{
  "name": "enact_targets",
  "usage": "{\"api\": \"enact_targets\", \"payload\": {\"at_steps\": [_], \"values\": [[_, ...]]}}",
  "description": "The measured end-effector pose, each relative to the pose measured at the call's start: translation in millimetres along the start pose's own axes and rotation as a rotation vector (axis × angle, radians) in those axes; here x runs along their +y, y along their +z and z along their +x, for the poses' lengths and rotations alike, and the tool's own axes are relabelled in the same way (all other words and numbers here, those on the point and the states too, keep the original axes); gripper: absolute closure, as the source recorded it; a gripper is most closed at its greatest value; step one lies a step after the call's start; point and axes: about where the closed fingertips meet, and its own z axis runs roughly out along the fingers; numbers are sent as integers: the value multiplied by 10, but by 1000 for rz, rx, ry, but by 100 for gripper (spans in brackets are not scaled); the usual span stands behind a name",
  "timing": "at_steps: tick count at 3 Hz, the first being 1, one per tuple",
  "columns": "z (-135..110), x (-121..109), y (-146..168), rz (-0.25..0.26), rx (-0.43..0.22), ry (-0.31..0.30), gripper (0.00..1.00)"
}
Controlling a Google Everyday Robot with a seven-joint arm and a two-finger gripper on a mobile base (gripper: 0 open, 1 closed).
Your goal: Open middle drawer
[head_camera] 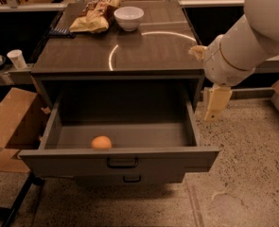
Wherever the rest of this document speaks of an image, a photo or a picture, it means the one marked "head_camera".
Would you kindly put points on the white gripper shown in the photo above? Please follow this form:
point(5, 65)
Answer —
point(217, 64)

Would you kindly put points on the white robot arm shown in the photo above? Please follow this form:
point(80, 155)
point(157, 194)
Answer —
point(232, 57)

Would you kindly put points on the grey drawer cabinet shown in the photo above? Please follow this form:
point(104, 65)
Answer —
point(157, 49)

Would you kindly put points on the open grey top drawer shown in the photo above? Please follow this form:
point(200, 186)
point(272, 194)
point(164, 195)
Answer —
point(152, 131)

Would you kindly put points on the grey middle drawer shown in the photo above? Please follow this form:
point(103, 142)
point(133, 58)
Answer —
point(132, 179)

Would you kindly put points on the white bowl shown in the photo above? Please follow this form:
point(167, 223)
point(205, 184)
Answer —
point(129, 18)

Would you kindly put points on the yellow chip bag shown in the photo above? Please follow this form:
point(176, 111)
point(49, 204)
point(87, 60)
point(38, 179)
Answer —
point(96, 17)

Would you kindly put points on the orange fruit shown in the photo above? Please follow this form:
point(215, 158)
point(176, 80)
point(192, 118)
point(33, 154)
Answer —
point(101, 142)

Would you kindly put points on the dark blue ridged object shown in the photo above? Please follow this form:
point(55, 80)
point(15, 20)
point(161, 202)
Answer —
point(61, 33)

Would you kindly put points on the white paper cup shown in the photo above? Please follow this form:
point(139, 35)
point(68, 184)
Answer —
point(17, 58)

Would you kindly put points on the brown cardboard box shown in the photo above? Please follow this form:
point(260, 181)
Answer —
point(22, 123)

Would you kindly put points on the black metal floor frame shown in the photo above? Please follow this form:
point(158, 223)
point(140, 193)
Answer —
point(7, 215)

